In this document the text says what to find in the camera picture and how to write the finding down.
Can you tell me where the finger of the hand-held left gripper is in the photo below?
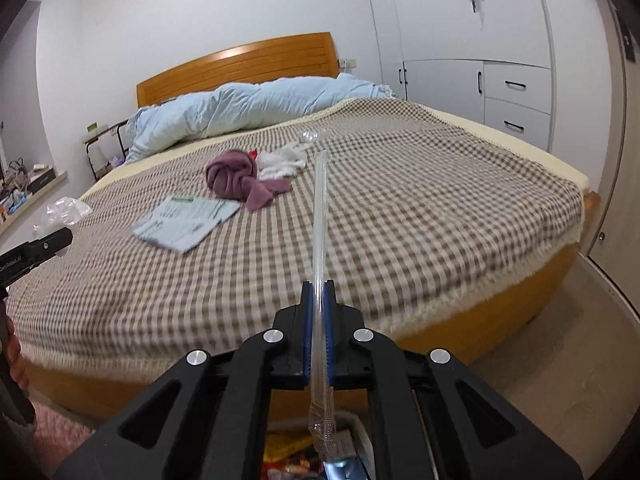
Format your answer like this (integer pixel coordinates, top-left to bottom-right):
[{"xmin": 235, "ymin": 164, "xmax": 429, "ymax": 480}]
[{"xmin": 20, "ymin": 227, "xmax": 73, "ymax": 266}]

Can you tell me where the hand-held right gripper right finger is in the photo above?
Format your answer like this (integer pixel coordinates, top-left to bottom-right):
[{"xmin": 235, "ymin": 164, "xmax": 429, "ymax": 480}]
[{"xmin": 322, "ymin": 280, "xmax": 586, "ymax": 480}]

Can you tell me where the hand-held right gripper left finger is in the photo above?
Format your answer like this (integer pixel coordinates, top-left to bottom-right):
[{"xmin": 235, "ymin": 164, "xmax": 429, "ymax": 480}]
[{"xmin": 54, "ymin": 281, "xmax": 315, "ymax": 480}]

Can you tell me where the clear straw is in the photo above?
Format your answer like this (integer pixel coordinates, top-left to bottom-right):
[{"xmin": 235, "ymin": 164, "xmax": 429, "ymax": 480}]
[{"xmin": 307, "ymin": 150, "xmax": 338, "ymax": 456}]

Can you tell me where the trash bin with white liner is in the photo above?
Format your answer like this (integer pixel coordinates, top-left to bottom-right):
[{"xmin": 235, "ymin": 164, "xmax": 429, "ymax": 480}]
[{"xmin": 262, "ymin": 407, "xmax": 381, "ymax": 480}]

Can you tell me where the green white wipes packet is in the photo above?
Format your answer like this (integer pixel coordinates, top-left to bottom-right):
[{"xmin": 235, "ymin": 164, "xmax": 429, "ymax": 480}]
[{"xmin": 131, "ymin": 195, "xmax": 241, "ymax": 254}]

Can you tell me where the purple towel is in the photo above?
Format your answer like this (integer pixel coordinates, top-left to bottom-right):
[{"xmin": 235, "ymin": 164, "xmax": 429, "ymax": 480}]
[{"xmin": 205, "ymin": 149, "xmax": 293, "ymax": 212}]

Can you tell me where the person's left hand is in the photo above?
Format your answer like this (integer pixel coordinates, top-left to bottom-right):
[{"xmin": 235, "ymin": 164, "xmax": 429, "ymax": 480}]
[{"xmin": 0, "ymin": 305, "xmax": 32, "ymax": 396}]

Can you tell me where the windowsill clutter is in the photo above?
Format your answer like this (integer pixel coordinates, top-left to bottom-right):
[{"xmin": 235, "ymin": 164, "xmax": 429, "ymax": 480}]
[{"xmin": 0, "ymin": 157, "xmax": 56, "ymax": 221}]

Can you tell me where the bedside folding rack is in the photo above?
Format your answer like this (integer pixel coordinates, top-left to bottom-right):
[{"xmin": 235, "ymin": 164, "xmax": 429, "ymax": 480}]
[{"xmin": 82, "ymin": 121, "xmax": 131, "ymax": 181}]

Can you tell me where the light blue duvet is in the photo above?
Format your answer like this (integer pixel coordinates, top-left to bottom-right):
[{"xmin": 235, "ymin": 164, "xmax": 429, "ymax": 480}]
[{"xmin": 125, "ymin": 72, "xmax": 396, "ymax": 161}]

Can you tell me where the cream mattress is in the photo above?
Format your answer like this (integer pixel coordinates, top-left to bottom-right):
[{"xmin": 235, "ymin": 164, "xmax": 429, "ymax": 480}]
[{"xmin": 80, "ymin": 97, "xmax": 591, "ymax": 196}]

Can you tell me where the wooden headboard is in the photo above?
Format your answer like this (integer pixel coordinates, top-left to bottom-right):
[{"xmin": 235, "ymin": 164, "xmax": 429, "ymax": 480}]
[{"xmin": 136, "ymin": 32, "xmax": 341, "ymax": 108}]

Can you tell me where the white wardrobe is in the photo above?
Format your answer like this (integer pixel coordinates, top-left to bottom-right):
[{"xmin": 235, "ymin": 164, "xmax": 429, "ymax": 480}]
[{"xmin": 360, "ymin": 0, "xmax": 556, "ymax": 153}]

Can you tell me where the beige door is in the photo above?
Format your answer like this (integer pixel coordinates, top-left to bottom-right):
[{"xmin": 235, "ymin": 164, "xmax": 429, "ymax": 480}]
[{"xmin": 580, "ymin": 0, "xmax": 640, "ymax": 321}]

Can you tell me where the wooden bed frame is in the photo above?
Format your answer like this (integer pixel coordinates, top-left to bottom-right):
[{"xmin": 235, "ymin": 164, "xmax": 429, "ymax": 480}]
[{"xmin": 22, "ymin": 187, "xmax": 601, "ymax": 418}]

